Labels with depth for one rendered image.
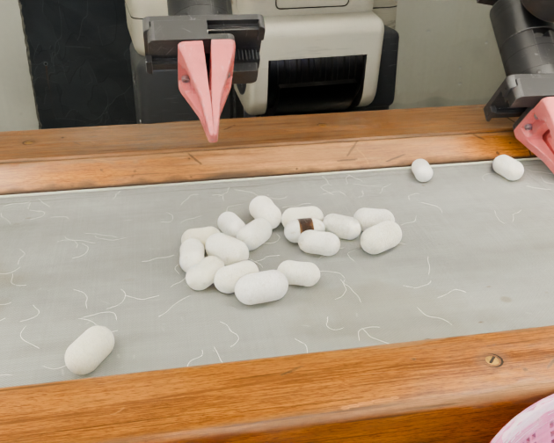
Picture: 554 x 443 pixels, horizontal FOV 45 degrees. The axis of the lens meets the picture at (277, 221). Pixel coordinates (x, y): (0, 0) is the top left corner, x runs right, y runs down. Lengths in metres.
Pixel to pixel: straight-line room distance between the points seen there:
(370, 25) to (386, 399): 0.83
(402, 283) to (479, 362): 0.12
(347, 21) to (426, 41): 1.73
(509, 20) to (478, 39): 2.19
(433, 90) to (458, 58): 0.16
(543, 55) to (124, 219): 0.43
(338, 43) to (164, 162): 0.51
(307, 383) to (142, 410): 0.09
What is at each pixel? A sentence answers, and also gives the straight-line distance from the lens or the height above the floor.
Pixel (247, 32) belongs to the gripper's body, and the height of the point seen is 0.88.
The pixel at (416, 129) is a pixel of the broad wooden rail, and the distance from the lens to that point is 0.73.
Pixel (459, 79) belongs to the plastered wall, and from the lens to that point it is 2.94.
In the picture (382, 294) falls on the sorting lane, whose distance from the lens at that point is 0.48.
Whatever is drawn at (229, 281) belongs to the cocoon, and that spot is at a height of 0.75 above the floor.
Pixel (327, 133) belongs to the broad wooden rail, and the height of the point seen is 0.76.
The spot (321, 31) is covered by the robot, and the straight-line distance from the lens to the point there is 1.09.
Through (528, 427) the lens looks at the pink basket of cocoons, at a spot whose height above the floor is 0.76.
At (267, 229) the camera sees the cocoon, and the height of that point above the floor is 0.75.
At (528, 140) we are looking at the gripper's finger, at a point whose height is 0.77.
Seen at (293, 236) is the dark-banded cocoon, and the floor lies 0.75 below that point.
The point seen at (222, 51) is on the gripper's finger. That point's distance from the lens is 0.57.
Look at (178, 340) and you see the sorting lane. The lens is 0.44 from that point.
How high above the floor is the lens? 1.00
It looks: 27 degrees down
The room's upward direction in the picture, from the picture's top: straight up
